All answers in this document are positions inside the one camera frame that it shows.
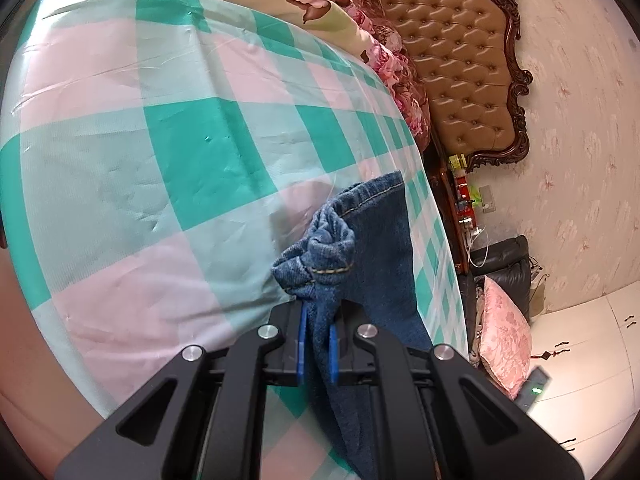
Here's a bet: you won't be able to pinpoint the white wardrobe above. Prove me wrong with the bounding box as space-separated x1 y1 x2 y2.
510 280 640 480

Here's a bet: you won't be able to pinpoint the large pink floral pillow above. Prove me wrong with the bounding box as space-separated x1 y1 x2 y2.
477 276 534 401

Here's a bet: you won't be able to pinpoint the tufted leather bed headboard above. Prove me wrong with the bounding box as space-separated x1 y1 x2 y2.
357 0 534 170

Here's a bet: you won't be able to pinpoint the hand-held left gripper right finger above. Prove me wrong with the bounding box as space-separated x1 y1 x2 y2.
327 300 585 480

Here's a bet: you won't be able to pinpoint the blue denim pants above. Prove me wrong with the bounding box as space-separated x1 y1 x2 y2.
271 170 434 480

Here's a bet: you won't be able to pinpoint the black leather armchair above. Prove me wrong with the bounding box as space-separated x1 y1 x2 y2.
457 235 531 376

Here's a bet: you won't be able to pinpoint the red floral quilt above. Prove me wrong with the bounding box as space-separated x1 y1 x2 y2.
320 0 432 149

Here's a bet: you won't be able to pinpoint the dark wooden nightstand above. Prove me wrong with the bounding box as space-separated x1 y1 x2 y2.
427 152 482 277

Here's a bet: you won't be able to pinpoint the white cable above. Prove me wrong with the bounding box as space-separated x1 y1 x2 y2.
465 227 494 274

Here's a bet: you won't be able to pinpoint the green white checked cloth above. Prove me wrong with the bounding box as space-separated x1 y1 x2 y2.
0 0 471 480

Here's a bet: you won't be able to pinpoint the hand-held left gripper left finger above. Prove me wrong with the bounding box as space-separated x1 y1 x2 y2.
54 302 307 480

